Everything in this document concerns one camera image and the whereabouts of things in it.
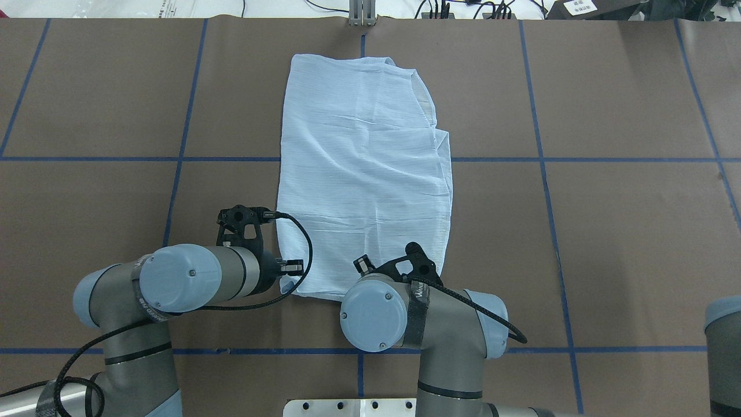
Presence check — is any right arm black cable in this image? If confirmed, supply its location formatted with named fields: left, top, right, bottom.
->
left=412, top=276, right=529, bottom=345

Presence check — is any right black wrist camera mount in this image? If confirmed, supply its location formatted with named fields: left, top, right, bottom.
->
left=369, top=241, right=443, bottom=286

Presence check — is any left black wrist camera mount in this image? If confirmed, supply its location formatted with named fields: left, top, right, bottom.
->
left=215, top=205, right=278, bottom=258

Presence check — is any orange black usb hub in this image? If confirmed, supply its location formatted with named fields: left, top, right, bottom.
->
left=471, top=1, right=516, bottom=20
left=413, top=1, right=454, bottom=20

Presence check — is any lower orange black usb hub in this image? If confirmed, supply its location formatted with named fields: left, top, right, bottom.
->
left=471, top=1, right=516, bottom=20

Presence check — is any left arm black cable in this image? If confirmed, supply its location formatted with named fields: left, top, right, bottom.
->
left=0, top=212, right=314, bottom=417

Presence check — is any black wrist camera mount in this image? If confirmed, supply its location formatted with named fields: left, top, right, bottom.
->
left=369, top=241, right=443, bottom=286
left=215, top=205, right=278, bottom=258

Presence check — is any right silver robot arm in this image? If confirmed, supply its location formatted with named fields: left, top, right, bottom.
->
left=339, top=253, right=555, bottom=416

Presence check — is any clear plastic bag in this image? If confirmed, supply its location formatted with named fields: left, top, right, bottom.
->
left=111, top=1, right=199, bottom=19

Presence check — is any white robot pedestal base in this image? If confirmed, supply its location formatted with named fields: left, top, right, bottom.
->
left=283, top=398, right=438, bottom=416

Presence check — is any aluminium frame post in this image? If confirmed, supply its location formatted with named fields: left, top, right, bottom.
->
left=349, top=0, right=377, bottom=27

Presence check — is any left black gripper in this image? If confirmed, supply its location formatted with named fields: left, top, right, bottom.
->
left=255, top=251, right=376, bottom=294

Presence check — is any upper orange black usb hub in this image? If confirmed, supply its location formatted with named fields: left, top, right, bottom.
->
left=413, top=1, right=454, bottom=20

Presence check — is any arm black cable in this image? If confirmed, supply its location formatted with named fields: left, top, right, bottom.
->
left=412, top=276, right=529, bottom=345
left=0, top=212, right=314, bottom=417

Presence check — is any light blue button-up shirt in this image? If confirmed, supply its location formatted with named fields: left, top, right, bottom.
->
left=276, top=54, right=453, bottom=301

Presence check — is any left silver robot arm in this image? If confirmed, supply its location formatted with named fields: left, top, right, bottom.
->
left=34, top=244, right=313, bottom=416

